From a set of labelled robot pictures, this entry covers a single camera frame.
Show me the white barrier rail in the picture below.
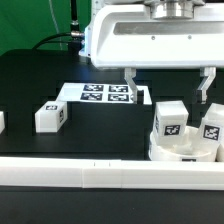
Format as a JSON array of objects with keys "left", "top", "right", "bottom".
[
  {"left": 0, "top": 157, "right": 224, "bottom": 190},
  {"left": 0, "top": 111, "right": 5, "bottom": 134}
]

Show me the paper sheet with markers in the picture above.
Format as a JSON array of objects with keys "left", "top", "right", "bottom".
[{"left": 55, "top": 82, "right": 153, "bottom": 106}]

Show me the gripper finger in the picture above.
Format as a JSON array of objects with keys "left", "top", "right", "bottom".
[{"left": 196, "top": 67, "right": 216, "bottom": 104}]

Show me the black cable with connector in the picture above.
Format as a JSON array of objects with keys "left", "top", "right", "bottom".
[{"left": 32, "top": 30, "right": 86, "bottom": 50}]

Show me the black vertical antenna cable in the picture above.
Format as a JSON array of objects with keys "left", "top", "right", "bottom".
[{"left": 69, "top": 0, "right": 80, "bottom": 33}]

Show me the white front barrier rail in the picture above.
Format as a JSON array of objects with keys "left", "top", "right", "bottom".
[{"left": 0, "top": 157, "right": 224, "bottom": 190}]

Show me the white left barrier rail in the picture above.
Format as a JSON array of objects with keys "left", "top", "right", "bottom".
[{"left": 0, "top": 111, "right": 5, "bottom": 134}]

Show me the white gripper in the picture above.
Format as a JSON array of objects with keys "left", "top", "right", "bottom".
[{"left": 90, "top": 3, "right": 224, "bottom": 103}]

